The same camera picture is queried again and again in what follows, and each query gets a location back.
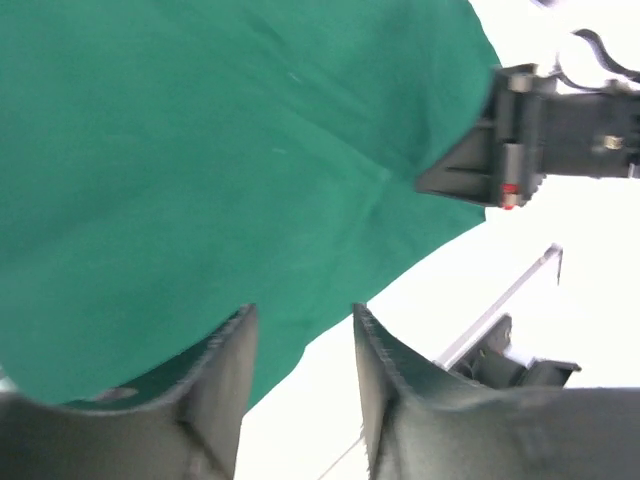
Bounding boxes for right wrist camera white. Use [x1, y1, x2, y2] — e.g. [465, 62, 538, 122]
[553, 30, 639, 91]

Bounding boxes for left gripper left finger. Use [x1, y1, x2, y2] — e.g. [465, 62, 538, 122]
[1, 305, 258, 479]

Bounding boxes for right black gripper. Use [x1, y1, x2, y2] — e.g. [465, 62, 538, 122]
[414, 65, 639, 208]

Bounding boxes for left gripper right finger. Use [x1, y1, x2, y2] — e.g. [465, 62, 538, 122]
[353, 304, 639, 480]

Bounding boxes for green surgical drape cloth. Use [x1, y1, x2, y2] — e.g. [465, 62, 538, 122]
[1, 1, 498, 404]

